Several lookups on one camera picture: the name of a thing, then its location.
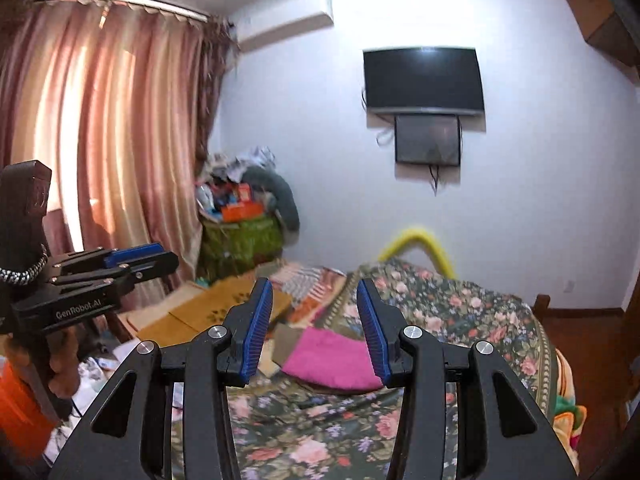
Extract striped blanket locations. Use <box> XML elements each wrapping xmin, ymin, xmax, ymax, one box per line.
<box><xmin>270</xmin><ymin>262</ymin><xmax>346</xmax><ymax>326</ymax></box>

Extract black wall television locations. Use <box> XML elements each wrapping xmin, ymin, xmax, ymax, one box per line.
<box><xmin>362</xmin><ymin>47</ymin><xmax>486</xmax><ymax>116</ymax></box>

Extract orange box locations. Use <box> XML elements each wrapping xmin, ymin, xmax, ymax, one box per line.
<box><xmin>220</xmin><ymin>202</ymin><xmax>263</xmax><ymax>223</ymax></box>

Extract floral bed blanket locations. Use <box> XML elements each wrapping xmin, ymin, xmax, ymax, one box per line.
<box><xmin>170</xmin><ymin>255</ymin><xmax>581</xmax><ymax>480</ymax></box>

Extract pink pants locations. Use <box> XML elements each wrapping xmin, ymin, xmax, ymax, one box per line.
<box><xmin>282</xmin><ymin>328</ymin><xmax>386</xmax><ymax>393</ymax></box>

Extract person's left hand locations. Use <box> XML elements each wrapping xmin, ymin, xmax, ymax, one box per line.
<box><xmin>47</xmin><ymin>327</ymin><xmax>86</xmax><ymax>398</ymax></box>

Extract wooden overhead cabinet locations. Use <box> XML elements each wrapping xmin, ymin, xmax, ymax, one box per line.
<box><xmin>564</xmin><ymin>0</ymin><xmax>640</xmax><ymax>81</ymax></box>

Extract yellow foam tube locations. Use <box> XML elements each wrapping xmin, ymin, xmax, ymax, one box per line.
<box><xmin>377</xmin><ymin>227</ymin><xmax>456</xmax><ymax>281</ymax></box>

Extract black white braided cord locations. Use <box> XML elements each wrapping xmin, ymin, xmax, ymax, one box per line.
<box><xmin>0</xmin><ymin>255</ymin><xmax>48</xmax><ymax>286</ymax></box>

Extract white air conditioner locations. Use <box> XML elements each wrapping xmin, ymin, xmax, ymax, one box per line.
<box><xmin>232</xmin><ymin>0</ymin><xmax>335</xmax><ymax>51</ymax></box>

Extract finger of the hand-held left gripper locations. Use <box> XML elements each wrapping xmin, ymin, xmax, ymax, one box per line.
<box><xmin>50</xmin><ymin>252</ymin><xmax>180</xmax><ymax>293</ymax></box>
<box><xmin>50</xmin><ymin>243</ymin><xmax>165</xmax><ymax>270</ymax></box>

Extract pink curtain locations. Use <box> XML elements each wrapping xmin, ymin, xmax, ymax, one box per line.
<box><xmin>0</xmin><ymin>0</ymin><xmax>236</xmax><ymax>351</ymax></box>

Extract small black monitor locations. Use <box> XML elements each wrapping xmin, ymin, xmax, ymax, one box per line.
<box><xmin>394</xmin><ymin>114</ymin><xmax>462</xmax><ymax>167</ymax></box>

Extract green storage bin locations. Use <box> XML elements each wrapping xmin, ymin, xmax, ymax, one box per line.
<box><xmin>200</xmin><ymin>215</ymin><xmax>283</xmax><ymax>281</ymax></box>

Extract wooden board with flower cutouts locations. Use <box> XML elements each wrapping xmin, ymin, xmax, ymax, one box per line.
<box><xmin>137</xmin><ymin>277</ymin><xmax>293</xmax><ymax>348</ymax></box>

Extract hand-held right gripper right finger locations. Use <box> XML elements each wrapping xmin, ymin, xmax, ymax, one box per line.
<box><xmin>356</xmin><ymin>277</ymin><xmax>581</xmax><ymax>480</ymax></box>

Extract olive green pants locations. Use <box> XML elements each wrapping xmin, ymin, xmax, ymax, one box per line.
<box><xmin>272</xmin><ymin>322</ymin><xmax>306</xmax><ymax>366</ymax></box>

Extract curtain rail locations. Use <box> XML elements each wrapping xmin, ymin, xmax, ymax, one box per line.
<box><xmin>25</xmin><ymin>0</ymin><xmax>211</xmax><ymax>23</ymax></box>

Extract beige cardboard sheet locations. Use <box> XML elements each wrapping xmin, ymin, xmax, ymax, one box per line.
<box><xmin>125</xmin><ymin>280</ymin><xmax>211</xmax><ymax>336</ymax></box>

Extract pile of clothes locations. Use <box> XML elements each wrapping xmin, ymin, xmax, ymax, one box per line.
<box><xmin>207</xmin><ymin>146</ymin><xmax>278</xmax><ymax>186</ymax></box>

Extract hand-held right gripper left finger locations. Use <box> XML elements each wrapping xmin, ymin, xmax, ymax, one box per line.
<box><xmin>47</xmin><ymin>277</ymin><xmax>275</xmax><ymax>480</ymax></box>

